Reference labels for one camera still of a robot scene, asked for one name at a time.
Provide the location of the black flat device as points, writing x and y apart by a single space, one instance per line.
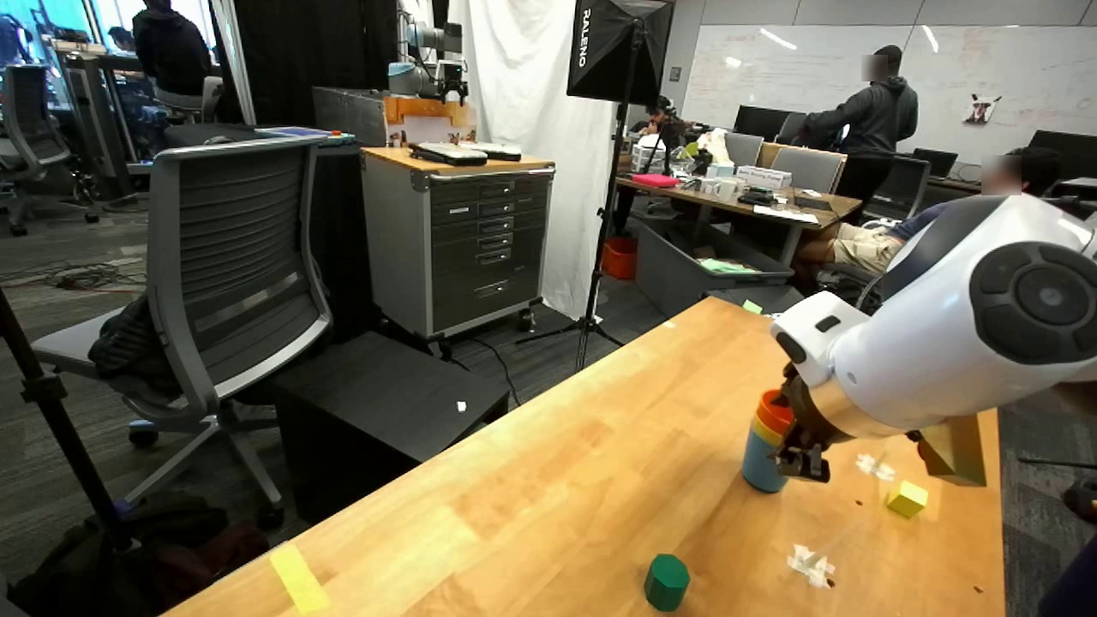
502 153
448 153

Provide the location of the dark office chair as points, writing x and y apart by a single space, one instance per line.
28 126

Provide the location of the low black box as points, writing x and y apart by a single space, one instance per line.
380 412

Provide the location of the cluttered shelf table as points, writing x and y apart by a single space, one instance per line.
98 105

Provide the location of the person in dark top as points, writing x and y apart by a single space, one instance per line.
173 53

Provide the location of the yellow plastic cup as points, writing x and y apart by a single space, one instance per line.
760 431

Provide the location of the orange bucket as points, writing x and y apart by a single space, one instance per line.
617 262

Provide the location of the yellow-green cube block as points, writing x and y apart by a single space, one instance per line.
908 503

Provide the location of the person in dark hoodie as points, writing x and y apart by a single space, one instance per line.
878 122

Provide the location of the seated person tan trousers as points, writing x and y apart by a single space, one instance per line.
857 246

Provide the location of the grey mesh office chair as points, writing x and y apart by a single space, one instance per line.
240 262

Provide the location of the dark backpack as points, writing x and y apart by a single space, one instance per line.
139 571

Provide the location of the grey machine orange panel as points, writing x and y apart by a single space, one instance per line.
424 122

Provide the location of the black curtain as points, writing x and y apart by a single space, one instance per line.
320 57

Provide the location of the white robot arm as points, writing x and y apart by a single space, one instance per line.
947 331

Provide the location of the wooden work table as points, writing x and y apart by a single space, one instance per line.
790 209

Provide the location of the black softbox light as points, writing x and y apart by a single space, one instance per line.
617 46

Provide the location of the blue plastic cup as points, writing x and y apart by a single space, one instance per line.
761 467

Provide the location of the light grey chair back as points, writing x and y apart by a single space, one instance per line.
811 169

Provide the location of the pink tray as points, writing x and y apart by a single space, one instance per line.
652 179

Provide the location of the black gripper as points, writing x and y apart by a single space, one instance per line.
808 417

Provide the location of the black light stand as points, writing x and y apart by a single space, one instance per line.
612 209

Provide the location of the pair of black monitors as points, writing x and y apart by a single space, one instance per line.
760 122

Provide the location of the green cylinder block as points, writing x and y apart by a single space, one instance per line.
665 586

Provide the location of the grey drawer cabinet wooden top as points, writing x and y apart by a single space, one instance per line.
483 246

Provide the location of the yellow wrist camera mount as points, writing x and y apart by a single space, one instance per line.
953 452

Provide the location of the yellow tape strip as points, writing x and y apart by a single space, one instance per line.
301 586

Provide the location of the white curtain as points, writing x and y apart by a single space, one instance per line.
536 90

